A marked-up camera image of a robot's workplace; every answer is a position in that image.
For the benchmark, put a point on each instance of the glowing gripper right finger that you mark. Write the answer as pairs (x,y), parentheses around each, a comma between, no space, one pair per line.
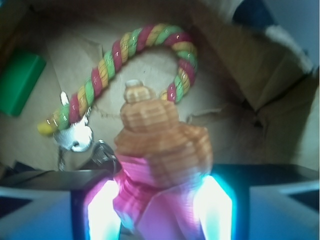
(221,203)

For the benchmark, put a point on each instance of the brown paper bag bin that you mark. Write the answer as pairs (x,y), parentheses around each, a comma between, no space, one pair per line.
(255,90)

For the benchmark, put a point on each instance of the orange spiral sea shell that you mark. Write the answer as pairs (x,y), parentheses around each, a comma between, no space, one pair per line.
(158,154)

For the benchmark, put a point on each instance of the white key tag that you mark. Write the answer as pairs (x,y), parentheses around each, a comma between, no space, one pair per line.
(77,138)

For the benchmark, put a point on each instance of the silver key bunch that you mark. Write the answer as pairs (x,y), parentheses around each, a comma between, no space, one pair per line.
(102,157)

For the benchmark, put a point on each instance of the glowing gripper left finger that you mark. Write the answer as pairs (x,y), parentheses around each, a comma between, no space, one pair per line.
(92,209)

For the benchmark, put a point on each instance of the striped rope candy cane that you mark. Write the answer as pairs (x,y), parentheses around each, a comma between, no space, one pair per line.
(130,44)

